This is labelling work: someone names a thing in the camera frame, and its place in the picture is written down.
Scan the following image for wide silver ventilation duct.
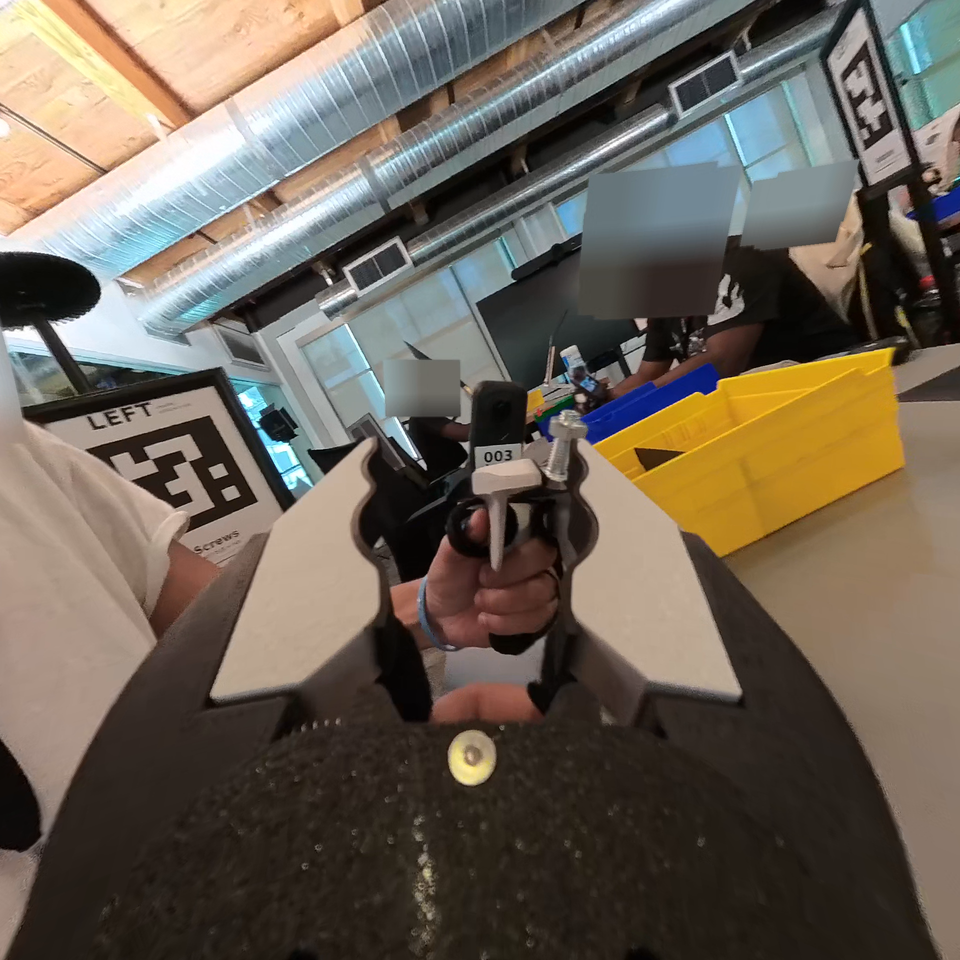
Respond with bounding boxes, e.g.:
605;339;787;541
30;0;601;282

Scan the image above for person's white shirt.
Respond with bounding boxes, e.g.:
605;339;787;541
0;348;195;960

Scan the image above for black bag strap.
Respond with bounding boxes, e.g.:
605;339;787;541
0;738;42;852

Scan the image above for black sign stand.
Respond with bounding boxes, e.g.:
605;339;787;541
855;161;957;350

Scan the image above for blue wristband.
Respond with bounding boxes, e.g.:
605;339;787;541
416;576;460;654

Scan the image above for black video bar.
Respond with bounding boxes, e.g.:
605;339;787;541
512;238;585;282

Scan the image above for person's right hand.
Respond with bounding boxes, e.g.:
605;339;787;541
431;681;546;725

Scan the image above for silver metal bolt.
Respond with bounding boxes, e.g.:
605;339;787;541
544;410;591;490

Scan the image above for narrow silver ventilation duct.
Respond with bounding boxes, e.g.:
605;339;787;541
315;41;826;320

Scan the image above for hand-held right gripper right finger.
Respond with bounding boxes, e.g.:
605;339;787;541
551;441;745;714

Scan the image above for person's left forearm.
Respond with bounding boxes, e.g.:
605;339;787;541
390;581;440;648

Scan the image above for black round disc on pole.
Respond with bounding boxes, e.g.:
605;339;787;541
0;251;102;391

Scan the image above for blue plastic bin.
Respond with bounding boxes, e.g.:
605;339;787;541
579;364;723;445

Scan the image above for yellow plastic bin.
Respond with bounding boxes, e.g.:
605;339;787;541
592;347;906;558

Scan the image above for person's left hand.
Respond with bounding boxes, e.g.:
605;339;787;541
431;511;562;651

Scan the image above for framed black white marker sign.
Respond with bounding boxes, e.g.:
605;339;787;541
22;366;297;565
819;0;922;189

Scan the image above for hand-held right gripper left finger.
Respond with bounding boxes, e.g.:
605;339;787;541
210;437;395;705

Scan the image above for white vent grille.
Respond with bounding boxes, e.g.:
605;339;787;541
667;49;745;120
342;237;415;295
213;322;268;369

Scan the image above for dark wall screen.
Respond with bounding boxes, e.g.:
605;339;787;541
476;247;650;391

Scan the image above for black office chair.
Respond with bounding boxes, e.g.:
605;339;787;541
306;431;470;582

